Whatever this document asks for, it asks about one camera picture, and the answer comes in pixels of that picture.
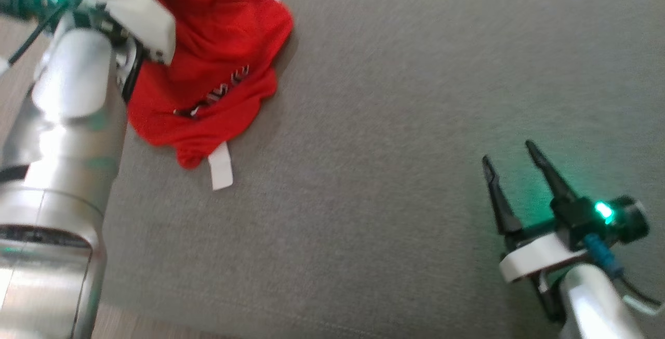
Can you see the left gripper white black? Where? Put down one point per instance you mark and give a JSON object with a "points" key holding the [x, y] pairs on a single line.
{"points": [[143, 22]]}

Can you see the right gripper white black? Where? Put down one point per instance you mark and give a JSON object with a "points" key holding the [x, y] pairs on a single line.
{"points": [[540, 256]]}

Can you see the red shorts with white trim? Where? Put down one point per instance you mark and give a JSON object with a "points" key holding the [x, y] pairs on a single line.
{"points": [[223, 43]]}

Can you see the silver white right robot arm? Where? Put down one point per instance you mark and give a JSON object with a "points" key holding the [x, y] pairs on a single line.
{"points": [[592, 308]]}

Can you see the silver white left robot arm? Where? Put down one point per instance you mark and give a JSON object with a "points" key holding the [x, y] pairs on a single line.
{"points": [[62, 173]]}

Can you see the grey fabric sofa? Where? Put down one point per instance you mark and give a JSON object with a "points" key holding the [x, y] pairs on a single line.
{"points": [[389, 121]]}

